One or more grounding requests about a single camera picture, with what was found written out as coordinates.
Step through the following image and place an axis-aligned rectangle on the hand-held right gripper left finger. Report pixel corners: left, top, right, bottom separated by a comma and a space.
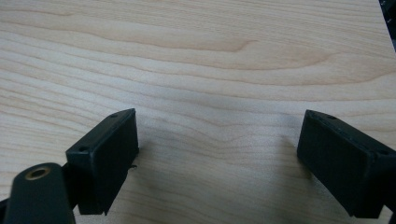
64, 107, 140, 217

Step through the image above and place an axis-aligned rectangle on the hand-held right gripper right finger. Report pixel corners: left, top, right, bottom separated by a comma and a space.
296, 108, 396, 219

